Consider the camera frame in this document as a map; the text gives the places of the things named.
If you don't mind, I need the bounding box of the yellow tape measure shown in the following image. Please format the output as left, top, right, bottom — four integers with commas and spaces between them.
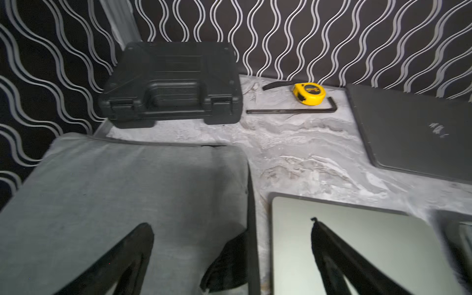
292, 82, 326, 106

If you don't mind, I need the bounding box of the black plastic tool case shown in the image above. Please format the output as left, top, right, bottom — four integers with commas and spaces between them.
98, 42, 243, 129

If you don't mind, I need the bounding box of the black hex key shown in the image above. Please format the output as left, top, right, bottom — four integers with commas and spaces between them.
246, 97, 338, 115

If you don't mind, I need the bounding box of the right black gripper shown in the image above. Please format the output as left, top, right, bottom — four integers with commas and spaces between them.
431, 210, 472, 288

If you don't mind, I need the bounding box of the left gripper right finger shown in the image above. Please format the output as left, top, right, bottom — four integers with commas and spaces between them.
311, 218, 410, 295

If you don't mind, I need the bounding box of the grey laptop bag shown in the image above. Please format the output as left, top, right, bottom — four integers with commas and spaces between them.
1, 133, 261, 295

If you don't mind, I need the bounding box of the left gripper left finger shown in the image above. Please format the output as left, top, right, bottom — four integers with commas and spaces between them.
56, 223, 154, 295

